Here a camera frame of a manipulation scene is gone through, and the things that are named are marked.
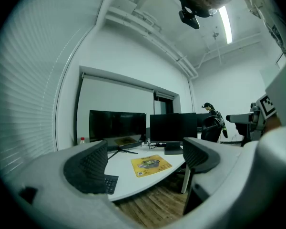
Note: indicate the person's right forearm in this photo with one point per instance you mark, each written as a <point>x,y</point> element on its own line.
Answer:
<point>272,123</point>

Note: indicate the white ceiling pipes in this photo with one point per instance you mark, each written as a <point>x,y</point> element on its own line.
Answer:
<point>157,39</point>

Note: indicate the small black monitor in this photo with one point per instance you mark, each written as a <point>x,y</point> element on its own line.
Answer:
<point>203,119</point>

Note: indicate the white desk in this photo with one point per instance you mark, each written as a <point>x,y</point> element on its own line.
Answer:
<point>126,185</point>

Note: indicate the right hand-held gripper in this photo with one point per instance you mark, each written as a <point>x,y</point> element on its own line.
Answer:
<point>262,113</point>

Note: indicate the yellow printed mouse pad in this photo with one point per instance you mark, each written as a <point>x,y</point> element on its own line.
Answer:
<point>150,166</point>

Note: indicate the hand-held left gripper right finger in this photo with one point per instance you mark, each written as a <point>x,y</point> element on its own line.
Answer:
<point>200,156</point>

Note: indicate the black office chair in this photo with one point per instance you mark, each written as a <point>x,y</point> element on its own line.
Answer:
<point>212,130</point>

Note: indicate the wide black monitor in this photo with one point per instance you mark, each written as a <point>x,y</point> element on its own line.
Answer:
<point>116,125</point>

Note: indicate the clear bottle with red cap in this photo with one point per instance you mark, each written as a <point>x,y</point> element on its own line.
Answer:
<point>82,141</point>

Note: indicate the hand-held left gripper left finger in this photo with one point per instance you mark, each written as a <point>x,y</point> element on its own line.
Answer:
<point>85,168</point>

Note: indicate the black monitor on square stand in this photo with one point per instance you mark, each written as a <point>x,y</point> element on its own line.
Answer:
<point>171,128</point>

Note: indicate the long ceiling light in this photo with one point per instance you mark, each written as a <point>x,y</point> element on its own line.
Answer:
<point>226,24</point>

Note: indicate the white desk leg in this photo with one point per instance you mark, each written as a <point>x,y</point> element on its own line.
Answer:
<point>186,180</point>

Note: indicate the black keyboard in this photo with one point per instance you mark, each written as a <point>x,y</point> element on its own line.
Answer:
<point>110,184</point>

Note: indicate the white venetian blinds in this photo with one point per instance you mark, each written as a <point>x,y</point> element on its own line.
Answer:
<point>31,92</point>

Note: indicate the person's patterned shirt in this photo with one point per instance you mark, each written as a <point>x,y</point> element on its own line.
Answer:
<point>269,15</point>

